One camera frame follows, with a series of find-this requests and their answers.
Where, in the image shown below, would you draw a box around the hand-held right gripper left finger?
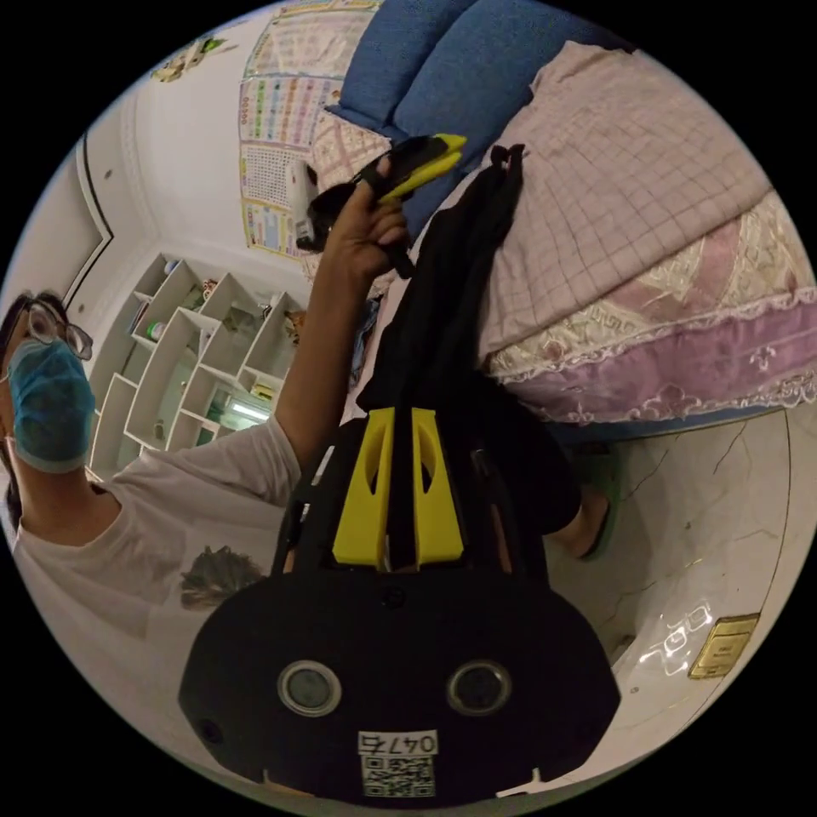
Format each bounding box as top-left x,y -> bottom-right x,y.
331,408 -> 396,568

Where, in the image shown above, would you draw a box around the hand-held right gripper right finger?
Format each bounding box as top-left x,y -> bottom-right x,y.
411,407 -> 466,571

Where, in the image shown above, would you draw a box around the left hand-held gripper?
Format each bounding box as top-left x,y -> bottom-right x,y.
296,132 -> 469,280

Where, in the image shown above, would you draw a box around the black shorts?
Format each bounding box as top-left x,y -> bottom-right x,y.
354,143 -> 528,569

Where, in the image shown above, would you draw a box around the person's left forearm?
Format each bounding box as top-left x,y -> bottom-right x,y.
272,265 -> 391,448

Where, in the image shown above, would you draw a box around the person's left hand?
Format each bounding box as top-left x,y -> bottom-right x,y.
317,156 -> 412,289

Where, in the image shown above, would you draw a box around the pink embroidered pillow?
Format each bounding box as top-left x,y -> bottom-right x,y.
307,113 -> 394,190

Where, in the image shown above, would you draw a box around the blue cushion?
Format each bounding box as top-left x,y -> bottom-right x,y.
323,0 -> 478,140
390,0 -> 637,241

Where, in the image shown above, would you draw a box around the bed with pink checked quilt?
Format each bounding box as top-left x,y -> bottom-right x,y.
306,39 -> 817,430

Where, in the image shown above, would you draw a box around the person's body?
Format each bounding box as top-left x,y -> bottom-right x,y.
0,290 -> 626,787

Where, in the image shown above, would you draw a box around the brass floor socket cover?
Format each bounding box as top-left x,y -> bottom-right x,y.
686,612 -> 762,682

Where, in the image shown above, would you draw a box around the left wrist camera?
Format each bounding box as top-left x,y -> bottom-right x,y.
289,159 -> 318,251

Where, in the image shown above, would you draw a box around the white wall shelf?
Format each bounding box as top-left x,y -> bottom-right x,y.
88,252 -> 309,481

